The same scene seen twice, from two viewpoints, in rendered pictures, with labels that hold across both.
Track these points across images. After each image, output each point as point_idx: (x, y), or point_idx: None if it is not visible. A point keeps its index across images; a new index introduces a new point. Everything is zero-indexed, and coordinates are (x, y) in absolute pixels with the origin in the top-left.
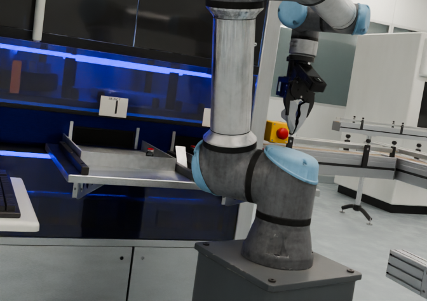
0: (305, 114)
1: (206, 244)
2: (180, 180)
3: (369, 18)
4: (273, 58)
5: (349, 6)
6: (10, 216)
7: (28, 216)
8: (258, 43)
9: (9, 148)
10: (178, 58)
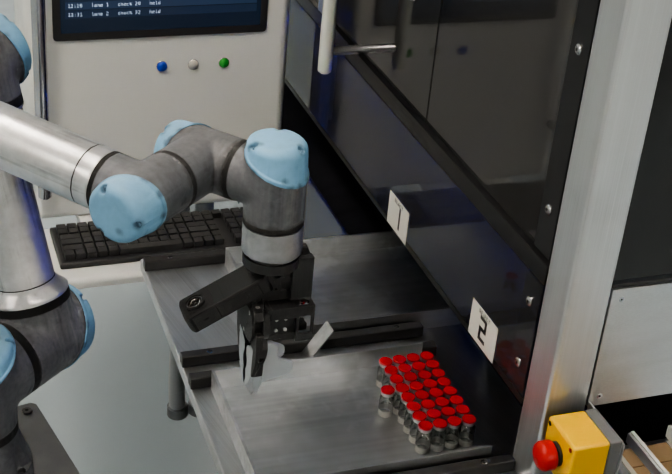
0: (249, 368)
1: (22, 409)
2: (181, 349)
3: (121, 214)
4: (569, 264)
5: (29, 169)
6: (58, 262)
7: (74, 274)
8: (554, 210)
9: (353, 216)
10: (457, 176)
